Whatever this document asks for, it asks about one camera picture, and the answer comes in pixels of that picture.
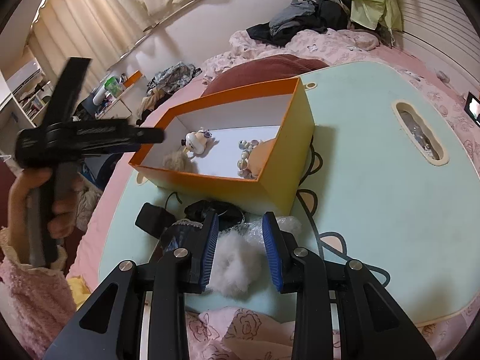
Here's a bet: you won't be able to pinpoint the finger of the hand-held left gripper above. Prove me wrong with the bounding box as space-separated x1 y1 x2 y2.
127 126 166 148

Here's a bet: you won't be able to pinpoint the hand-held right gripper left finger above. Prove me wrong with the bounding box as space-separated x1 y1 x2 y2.
43 210 220 360

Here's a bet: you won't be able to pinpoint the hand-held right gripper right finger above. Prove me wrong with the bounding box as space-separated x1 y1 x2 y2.
261 212 437 360

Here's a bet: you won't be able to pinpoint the white fluffy pompom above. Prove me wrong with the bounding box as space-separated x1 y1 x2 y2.
208 230 265 298

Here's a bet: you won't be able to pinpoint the clear bubble wrap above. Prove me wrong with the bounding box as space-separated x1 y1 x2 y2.
240 215 302 249

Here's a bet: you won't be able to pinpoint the black lace cloth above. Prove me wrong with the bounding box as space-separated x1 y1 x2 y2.
157 199 245 261

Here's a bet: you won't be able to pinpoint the beige fluffy pompom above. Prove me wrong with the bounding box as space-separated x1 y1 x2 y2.
162 150 196 175

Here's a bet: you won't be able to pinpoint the white cartoon figure keychain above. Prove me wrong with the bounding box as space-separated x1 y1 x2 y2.
181 127 220 156

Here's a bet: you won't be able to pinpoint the orange cardboard box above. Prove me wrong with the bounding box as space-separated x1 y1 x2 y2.
128 77 316 215

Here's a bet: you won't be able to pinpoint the black power adapter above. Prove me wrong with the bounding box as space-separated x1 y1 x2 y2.
135 192 181 239

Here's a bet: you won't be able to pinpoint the bead bracelet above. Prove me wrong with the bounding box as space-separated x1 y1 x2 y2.
235 139 263 179

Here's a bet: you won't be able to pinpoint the tan plush toy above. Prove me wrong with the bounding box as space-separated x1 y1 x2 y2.
248 138 278 180

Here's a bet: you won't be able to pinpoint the person's left forearm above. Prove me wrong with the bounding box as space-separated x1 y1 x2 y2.
0 227 77 360

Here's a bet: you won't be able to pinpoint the person's left hand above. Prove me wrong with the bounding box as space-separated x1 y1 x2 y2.
7 168 85 262

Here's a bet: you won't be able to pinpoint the white desk with drawer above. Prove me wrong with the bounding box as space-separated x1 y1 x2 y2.
80 69 145 121

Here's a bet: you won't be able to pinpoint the white bookshelf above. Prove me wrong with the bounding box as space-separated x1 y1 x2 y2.
0 58 53 128

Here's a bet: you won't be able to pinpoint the white and green bottle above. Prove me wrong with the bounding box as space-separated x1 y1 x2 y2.
93 76 126 106

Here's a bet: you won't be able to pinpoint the patterned clothes pile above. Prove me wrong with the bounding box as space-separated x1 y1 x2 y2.
137 63 201 121

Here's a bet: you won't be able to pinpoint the mint green lap table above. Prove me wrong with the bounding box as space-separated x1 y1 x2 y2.
98 62 480 327

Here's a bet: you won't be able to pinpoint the cream curtains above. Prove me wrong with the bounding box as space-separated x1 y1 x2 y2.
28 0 263 87

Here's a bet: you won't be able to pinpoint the yellow cloth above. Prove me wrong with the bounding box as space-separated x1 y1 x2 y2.
67 275 91 304

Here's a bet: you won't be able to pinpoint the maroon cushion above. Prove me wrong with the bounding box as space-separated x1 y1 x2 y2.
204 54 331 96

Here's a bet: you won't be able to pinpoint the pile of dark clothes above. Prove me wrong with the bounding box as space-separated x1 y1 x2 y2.
247 0 353 44

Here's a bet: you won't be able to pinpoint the black phone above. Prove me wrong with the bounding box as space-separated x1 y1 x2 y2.
464 92 480 126

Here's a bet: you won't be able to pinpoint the light green cloth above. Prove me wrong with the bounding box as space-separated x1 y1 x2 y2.
337 0 404 32

